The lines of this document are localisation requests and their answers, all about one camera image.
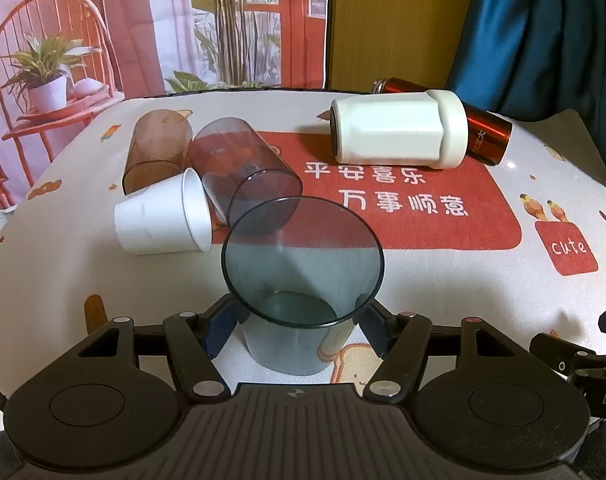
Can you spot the red metal thermos bottle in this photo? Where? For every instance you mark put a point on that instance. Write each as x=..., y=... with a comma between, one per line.
x=488, y=132

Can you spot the brown transparent cup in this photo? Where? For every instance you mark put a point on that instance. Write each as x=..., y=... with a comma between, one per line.
x=158, y=145

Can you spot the white paper cup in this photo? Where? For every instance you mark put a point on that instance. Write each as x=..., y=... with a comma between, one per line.
x=155, y=222

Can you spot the printed wall backdrop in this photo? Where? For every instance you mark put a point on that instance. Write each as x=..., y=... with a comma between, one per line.
x=133, y=30

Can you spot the teal curtain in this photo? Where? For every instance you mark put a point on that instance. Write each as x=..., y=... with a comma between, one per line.
x=528, y=35

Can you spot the blue-grey transparent cup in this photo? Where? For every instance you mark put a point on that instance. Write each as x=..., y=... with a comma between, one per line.
x=283, y=345

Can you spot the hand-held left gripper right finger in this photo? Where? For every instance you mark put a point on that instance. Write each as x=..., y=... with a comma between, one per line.
x=378, y=332

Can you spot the printed white and red tablecloth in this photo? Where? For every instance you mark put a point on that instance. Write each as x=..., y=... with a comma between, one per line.
x=433, y=280

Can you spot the white plastic jar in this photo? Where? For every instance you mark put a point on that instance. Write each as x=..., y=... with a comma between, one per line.
x=393, y=132

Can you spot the purple-grey transparent cup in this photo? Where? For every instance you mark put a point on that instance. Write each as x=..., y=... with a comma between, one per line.
x=233, y=160

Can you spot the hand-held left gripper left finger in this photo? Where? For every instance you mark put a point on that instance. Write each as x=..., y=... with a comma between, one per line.
x=222, y=327

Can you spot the wooden board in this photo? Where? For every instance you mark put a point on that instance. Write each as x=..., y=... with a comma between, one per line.
x=398, y=20

